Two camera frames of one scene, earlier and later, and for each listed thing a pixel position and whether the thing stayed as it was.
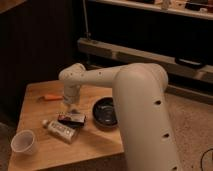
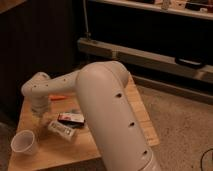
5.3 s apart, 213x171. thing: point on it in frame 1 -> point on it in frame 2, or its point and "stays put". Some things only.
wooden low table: x=44 y=100 stays put
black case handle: x=190 y=62 stays put
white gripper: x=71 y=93 -> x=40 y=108
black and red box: x=72 y=120 stays put
